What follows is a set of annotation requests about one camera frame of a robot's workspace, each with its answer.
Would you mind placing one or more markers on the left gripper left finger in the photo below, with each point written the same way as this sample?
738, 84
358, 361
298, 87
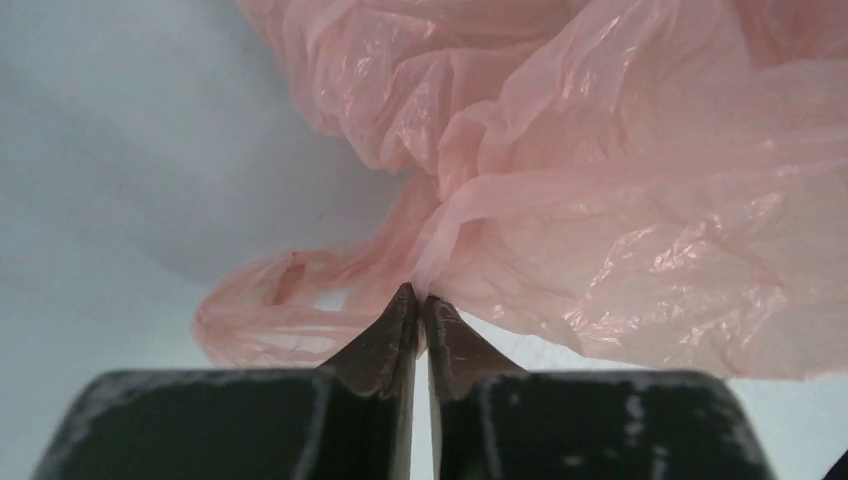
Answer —
348, 418

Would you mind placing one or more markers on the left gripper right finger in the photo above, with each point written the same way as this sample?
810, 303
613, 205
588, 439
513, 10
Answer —
493, 419

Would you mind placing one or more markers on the pink plastic trash bag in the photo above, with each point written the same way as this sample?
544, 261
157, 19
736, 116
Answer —
662, 183

